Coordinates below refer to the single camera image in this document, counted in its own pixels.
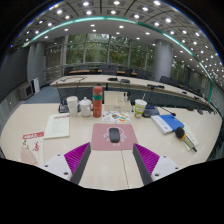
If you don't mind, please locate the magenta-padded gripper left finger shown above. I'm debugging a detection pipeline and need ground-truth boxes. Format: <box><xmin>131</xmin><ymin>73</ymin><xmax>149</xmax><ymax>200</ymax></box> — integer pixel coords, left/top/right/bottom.
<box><xmin>42</xmin><ymin>142</ymin><xmax>92</xmax><ymax>185</ymax></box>

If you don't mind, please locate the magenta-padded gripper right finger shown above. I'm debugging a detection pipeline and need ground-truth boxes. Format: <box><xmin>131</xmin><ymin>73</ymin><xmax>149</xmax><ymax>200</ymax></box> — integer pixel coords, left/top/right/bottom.
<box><xmin>132</xmin><ymin>143</ymin><xmax>181</xmax><ymax>186</ymax></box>

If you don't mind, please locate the dark grey computer mouse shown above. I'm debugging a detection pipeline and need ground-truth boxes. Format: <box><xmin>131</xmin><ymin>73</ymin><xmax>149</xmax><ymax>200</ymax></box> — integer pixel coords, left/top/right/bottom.
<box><xmin>108</xmin><ymin>127</ymin><xmax>121</xmax><ymax>144</ymax></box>

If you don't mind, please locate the pink printed mouse pad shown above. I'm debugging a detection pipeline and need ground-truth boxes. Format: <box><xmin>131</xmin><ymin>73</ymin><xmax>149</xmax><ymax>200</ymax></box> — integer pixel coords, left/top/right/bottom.
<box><xmin>90</xmin><ymin>123</ymin><xmax>139</xmax><ymax>152</ymax></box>

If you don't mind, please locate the magazine with fan picture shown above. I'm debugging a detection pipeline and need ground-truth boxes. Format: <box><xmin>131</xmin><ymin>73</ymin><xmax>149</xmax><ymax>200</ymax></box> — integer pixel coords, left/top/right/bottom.
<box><xmin>20</xmin><ymin>130</ymin><xmax>45</xmax><ymax>167</ymax></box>

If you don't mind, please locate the black handheld microphone yellow band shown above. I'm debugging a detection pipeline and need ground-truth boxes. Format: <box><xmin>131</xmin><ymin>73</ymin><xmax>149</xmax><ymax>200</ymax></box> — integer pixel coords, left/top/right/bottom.
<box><xmin>174</xmin><ymin>126</ymin><xmax>198</xmax><ymax>153</ymax></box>

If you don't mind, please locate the white booklet red heading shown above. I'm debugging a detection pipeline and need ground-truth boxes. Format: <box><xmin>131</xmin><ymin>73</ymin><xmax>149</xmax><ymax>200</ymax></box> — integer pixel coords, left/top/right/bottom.
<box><xmin>43</xmin><ymin>112</ymin><xmax>71</xmax><ymax>140</ymax></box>

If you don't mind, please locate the blue and white book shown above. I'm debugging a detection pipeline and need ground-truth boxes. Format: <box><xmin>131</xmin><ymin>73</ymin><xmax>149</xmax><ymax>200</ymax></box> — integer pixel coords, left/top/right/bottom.
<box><xmin>150</xmin><ymin>114</ymin><xmax>185</xmax><ymax>135</ymax></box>

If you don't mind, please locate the black gooseneck desk microphone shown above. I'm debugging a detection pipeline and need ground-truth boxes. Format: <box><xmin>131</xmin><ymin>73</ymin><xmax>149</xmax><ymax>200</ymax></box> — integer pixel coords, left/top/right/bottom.
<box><xmin>58</xmin><ymin>78</ymin><xmax>81</xmax><ymax>114</ymax></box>
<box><xmin>141</xmin><ymin>105</ymin><xmax>177</xmax><ymax>118</ymax></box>

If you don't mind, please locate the stack of white paper cups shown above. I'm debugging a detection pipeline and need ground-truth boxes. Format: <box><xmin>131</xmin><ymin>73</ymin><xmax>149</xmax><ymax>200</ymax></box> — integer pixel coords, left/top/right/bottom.
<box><xmin>66</xmin><ymin>95</ymin><xmax>79</xmax><ymax>117</ymax></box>

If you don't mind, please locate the green printed paper cup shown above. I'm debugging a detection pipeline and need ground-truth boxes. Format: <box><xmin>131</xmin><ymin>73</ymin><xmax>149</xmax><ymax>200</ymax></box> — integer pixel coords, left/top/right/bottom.
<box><xmin>134</xmin><ymin>98</ymin><xmax>148</xmax><ymax>119</ymax></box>

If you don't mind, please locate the white lidded ceramic mug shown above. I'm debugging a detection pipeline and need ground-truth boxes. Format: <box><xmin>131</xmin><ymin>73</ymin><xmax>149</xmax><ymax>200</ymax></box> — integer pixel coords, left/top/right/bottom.
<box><xmin>78</xmin><ymin>96</ymin><xmax>94</xmax><ymax>118</ymax></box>

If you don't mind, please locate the colourful sticker sheet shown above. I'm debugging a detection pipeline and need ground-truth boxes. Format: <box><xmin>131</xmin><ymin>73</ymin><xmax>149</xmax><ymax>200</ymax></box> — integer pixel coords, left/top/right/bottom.
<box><xmin>101</xmin><ymin>110</ymin><xmax>132</xmax><ymax>124</ymax></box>

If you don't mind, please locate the red thermos bottle green band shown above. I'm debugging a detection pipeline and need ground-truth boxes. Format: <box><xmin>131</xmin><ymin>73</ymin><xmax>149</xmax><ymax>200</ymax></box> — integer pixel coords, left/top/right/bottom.
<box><xmin>92</xmin><ymin>85</ymin><xmax>104</xmax><ymax>119</ymax></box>

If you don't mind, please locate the grey box appliance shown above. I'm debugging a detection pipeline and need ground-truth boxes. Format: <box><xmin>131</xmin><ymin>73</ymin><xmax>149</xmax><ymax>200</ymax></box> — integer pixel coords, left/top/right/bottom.
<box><xmin>18</xmin><ymin>83</ymin><xmax>34</xmax><ymax>101</ymax></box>

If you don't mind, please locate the beige desk organizer box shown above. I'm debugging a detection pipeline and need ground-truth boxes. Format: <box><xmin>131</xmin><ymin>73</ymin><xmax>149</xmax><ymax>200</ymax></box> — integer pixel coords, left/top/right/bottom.
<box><xmin>103</xmin><ymin>90</ymin><xmax>132</xmax><ymax>113</ymax></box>

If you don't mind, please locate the white standing panel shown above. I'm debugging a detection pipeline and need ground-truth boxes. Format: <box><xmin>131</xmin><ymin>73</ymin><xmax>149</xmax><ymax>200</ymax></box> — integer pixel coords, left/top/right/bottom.
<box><xmin>31</xmin><ymin>77</ymin><xmax>41</xmax><ymax>95</ymax></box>

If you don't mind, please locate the long curved conference desk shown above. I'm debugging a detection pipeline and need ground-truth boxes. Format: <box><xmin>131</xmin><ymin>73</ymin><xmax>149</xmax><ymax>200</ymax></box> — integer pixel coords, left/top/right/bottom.
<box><xmin>49</xmin><ymin>74</ymin><xmax>211</xmax><ymax>104</ymax></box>

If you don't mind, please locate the group of dark office chairs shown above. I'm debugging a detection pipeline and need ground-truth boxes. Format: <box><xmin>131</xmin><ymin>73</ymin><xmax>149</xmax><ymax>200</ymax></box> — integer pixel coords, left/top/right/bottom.
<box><xmin>63</xmin><ymin>64</ymin><xmax>201</xmax><ymax>96</ymax></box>

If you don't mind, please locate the group of ceiling lights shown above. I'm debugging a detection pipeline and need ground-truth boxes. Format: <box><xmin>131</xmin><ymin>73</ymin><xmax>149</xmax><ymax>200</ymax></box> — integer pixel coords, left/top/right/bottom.
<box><xmin>9</xmin><ymin>0</ymin><xmax>224</xmax><ymax>84</ymax></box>

